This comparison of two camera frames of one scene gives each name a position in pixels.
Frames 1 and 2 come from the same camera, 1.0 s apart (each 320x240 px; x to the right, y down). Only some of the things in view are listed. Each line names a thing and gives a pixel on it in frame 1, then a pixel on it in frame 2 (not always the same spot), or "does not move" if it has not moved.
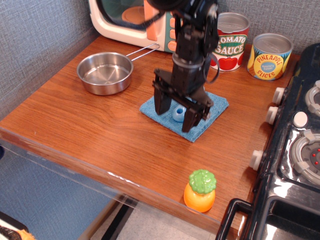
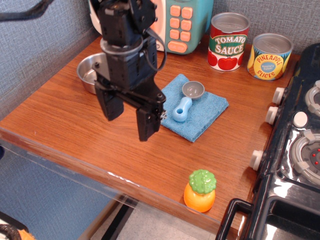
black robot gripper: x=186 y=83 -> x=131 y=70
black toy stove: x=286 y=199 does not move
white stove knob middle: x=271 y=115 does not move
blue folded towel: x=166 y=120 does not move
